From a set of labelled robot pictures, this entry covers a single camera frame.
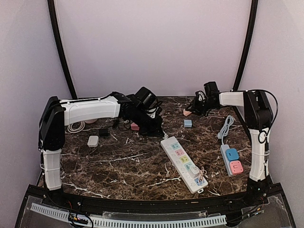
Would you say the grey-blue short power strip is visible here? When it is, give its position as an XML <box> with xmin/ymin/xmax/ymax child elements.
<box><xmin>220</xmin><ymin>144</ymin><xmax>236</xmax><ymax>177</ymax></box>

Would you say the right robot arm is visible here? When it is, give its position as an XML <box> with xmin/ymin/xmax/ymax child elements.
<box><xmin>185</xmin><ymin>89</ymin><xmax>278</xmax><ymax>182</ymax></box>

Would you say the white slotted cable duct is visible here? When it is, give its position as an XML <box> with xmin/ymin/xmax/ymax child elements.
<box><xmin>30</xmin><ymin>203</ymin><xmax>227</xmax><ymax>228</ymax></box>

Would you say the black power adapter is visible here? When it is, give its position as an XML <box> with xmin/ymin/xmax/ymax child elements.
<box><xmin>98</xmin><ymin>128</ymin><xmax>110</xmax><ymax>137</ymax></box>

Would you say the blue charger block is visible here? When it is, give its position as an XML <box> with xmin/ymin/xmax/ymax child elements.
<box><xmin>184</xmin><ymin>120</ymin><xmax>192</xmax><ymax>128</ymax></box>

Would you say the pink square adapter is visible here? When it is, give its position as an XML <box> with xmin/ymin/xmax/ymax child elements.
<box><xmin>229</xmin><ymin>160</ymin><xmax>244</xmax><ymax>175</ymax></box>

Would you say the black front frame rail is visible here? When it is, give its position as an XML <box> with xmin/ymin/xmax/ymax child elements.
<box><xmin>26</xmin><ymin>185</ymin><xmax>268</xmax><ymax>214</ymax></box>

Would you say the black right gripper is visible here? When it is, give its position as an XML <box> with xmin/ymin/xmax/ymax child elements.
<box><xmin>186</xmin><ymin>96</ymin><xmax>216</xmax><ymax>115</ymax></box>

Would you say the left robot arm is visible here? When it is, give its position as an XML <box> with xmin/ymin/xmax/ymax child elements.
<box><xmin>38</xmin><ymin>87</ymin><xmax>165</xmax><ymax>207</ymax></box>

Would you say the pink triangular power strip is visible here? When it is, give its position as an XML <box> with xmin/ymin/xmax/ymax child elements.
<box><xmin>130</xmin><ymin>123</ymin><xmax>140</xmax><ymax>131</ymax></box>

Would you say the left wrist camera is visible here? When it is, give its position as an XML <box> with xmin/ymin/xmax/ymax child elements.
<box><xmin>135</xmin><ymin>86</ymin><xmax>156</xmax><ymax>110</ymax></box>

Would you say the white square plug adapter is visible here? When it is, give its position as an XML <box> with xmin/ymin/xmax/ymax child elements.
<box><xmin>87</xmin><ymin>135</ymin><xmax>99</xmax><ymax>148</ymax></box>

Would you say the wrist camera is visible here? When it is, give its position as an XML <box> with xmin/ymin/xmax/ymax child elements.
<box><xmin>135</xmin><ymin>86</ymin><xmax>156</xmax><ymax>110</ymax></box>
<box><xmin>204</xmin><ymin>81</ymin><xmax>219</xmax><ymax>97</ymax></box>

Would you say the white charger with cable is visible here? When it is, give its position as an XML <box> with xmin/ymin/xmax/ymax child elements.
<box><xmin>189</xmin><ymin>165</ymin><xmax>207</xmax><ymax>185</ymax></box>

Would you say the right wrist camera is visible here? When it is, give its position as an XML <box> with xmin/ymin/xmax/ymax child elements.
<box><xmin>204</xmin><ymin>81</ymin><xmax>219</xmax><ymax>97</ymax></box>

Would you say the black adapter cable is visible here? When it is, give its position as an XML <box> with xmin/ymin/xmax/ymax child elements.
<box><xmin>111</xmin><ymin>118</ymin><xmax>131</xmax><ymax>132</ymax></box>

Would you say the long white power strip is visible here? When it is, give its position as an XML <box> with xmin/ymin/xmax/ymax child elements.
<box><xmin>161</xmin><ymin>136</ymin><xmax>208</xmax><ymax>194</ymax></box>

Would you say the beige coiled cord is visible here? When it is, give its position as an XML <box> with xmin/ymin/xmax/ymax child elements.
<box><xmin>67</xmin><ymin>121</ymin><xmax>86</xmax><ymax>133</ymax></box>

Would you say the round pink power socket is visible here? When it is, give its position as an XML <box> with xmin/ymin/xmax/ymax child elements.
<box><xmin>85</xmin><ymin>119</ymin><xmax>97</xmax><ymax>124</ymax></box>

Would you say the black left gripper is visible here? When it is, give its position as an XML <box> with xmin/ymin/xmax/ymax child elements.
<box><xmin>129</xmin><ymin>107</ymin><xmax>165</xmax><ymax>137</ymax></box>

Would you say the blue square adapter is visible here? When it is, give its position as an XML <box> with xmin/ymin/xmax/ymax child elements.
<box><xmin>225</xmin><ymin>148</ymin><xmax>239</xmax><ymax>162</ymax></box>

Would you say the light blue coiled cable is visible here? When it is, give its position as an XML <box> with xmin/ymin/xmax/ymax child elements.
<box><xmin>218</xmin><ymin>115</ymin><xmax>235</xmax><ymax>144</ymax></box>

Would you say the pink charger block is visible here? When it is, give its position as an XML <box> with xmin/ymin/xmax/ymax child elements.
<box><xmin>183</xmin><ymin>109</ymin><xmax>192</xmax><ymax>116</ymax></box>

